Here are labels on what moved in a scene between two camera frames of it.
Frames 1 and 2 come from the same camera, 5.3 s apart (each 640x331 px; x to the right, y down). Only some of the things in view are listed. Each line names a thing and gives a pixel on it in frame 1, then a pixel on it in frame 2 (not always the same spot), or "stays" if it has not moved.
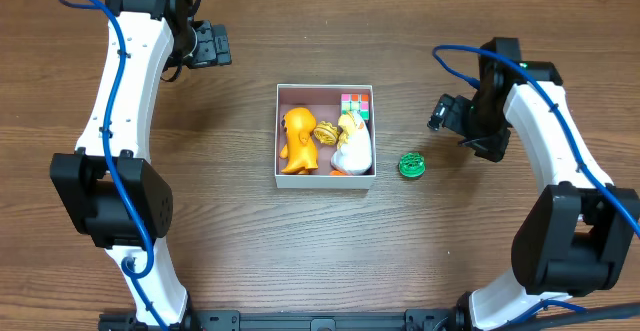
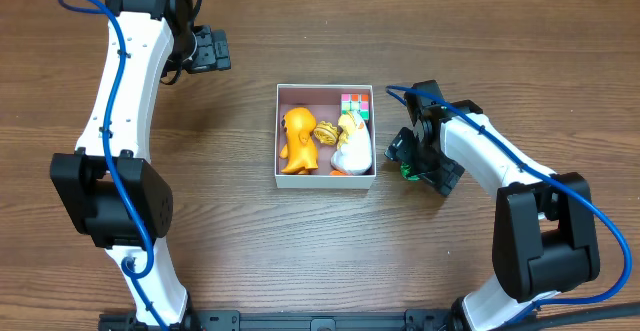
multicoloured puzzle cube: (355, 102) stays
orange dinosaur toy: (300, 152) stays
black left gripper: (201, 51) stays
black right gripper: (480, 142) to (406, 152)
